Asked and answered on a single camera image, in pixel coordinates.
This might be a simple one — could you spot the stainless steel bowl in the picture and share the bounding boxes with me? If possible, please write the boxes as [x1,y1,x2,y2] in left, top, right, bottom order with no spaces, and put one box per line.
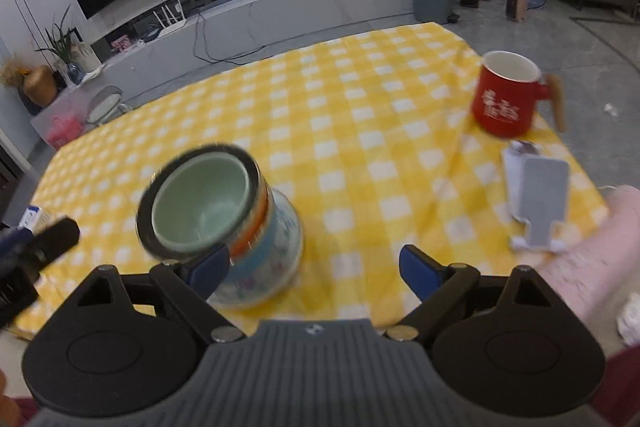
[136,143,271,259]

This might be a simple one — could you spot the green ceramic bowl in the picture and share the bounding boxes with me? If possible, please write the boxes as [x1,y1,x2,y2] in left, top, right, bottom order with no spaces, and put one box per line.
[151,150,252,253]

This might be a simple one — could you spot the pink sleeve forearm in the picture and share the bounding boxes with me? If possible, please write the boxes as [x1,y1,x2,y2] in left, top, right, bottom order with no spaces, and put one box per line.
[539,185,639,321]

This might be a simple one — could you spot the white blue box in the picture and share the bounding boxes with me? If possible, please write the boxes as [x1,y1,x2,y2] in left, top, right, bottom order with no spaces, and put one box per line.
[18,205,51,234]

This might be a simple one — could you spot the pink basket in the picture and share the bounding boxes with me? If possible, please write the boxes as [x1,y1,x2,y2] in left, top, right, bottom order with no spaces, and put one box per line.
[44,114,84,150]

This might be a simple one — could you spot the yellow checkered tablecloth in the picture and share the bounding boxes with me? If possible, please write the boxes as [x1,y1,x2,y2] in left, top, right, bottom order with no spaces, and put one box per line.
[14,20,612,335]

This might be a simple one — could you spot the gold vase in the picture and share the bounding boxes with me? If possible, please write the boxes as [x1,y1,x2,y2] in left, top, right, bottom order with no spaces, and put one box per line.
[22,65,58,108]

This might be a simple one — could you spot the round stool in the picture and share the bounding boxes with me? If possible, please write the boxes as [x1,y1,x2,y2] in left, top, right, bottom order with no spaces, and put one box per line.
[86,86,132,127]

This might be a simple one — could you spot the plant in blue vase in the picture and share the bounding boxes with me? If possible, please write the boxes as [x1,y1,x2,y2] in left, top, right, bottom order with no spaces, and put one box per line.
[40,8,85,86]

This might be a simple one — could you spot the red mug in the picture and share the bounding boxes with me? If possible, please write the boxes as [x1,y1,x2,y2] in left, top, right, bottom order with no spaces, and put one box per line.
[471,51,566,139]

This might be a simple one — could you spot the white router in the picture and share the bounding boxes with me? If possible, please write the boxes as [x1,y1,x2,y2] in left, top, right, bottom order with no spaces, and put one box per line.
[152,0,186,38]

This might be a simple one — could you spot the white tv cabinet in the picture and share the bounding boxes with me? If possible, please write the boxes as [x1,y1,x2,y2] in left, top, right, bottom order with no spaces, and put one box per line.
[32,0,412,138]

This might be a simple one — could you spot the pink space heater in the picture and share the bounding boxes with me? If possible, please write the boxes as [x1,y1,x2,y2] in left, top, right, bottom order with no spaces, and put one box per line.
[506,0,528,22]

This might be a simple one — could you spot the black power cable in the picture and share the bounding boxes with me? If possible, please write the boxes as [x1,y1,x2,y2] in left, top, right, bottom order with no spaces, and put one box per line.
[192,8,281,67]

